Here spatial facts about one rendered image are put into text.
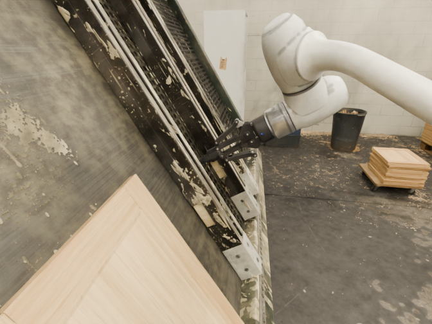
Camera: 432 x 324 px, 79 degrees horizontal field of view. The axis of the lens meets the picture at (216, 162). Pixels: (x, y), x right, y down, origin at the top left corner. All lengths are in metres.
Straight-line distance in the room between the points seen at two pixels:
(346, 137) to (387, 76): 4.18
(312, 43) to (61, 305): 0.60
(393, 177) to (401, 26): 3.10
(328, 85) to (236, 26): 3.42
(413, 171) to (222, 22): 3.03
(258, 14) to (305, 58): 4.89
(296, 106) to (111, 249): 0.52
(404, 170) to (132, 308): 3.36
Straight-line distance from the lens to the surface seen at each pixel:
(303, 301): 2.07
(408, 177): 3.64
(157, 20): 1.17
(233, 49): 4.08
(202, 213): 0.76
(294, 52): 0.62
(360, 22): 5.70
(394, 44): 5.89
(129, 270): 0.48
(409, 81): 0.57
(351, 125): 4.67
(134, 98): 0.68
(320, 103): 0.71
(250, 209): 1.11
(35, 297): 0.38
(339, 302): 2.14
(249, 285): 0.88
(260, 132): 0.73
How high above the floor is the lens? 1.54
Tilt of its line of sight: 23 degrees down
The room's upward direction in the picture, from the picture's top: straight up
